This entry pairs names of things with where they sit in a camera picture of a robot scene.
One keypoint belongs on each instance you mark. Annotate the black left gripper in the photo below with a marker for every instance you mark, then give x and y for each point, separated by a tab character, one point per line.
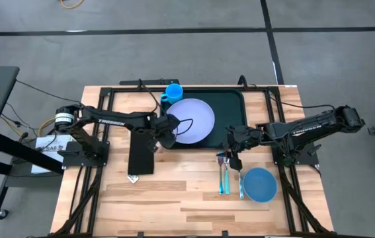
159	129

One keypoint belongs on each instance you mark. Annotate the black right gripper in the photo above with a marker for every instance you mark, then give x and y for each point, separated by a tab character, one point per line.
244	135

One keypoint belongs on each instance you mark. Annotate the lavender round plate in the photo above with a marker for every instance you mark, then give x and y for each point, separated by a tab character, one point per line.
197	115

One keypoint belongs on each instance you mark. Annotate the blue plastic cup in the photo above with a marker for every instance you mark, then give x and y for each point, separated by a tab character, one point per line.
174	93

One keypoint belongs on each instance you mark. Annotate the blue bowl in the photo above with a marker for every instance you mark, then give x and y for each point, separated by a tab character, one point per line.
260	185

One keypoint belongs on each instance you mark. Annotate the black cloth napkin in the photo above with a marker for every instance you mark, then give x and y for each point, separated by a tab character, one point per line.
141	158

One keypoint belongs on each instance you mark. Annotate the dark green serving tray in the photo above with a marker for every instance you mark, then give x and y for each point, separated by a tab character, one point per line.
230	109

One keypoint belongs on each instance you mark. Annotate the small white napkin tag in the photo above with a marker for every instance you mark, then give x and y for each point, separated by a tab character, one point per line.
133	178

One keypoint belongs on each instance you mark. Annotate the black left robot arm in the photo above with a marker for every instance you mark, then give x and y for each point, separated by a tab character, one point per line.
111	120

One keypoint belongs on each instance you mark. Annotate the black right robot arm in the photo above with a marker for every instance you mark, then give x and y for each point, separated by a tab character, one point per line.
306	127

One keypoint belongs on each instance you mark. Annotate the black power strip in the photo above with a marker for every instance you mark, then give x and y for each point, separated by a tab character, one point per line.
154	81

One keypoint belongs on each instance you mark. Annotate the printed white paper sheet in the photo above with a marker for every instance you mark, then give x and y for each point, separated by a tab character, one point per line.
53	147

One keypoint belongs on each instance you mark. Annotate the black caster wheel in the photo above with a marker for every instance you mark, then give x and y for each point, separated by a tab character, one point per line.
2	214

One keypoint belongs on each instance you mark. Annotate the black metal table frame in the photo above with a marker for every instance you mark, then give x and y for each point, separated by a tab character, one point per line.
124	89

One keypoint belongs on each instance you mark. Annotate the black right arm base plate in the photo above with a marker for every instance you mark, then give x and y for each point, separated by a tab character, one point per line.
309	158

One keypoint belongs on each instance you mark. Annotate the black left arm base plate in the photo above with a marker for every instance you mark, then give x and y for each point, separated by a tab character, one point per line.
74	160

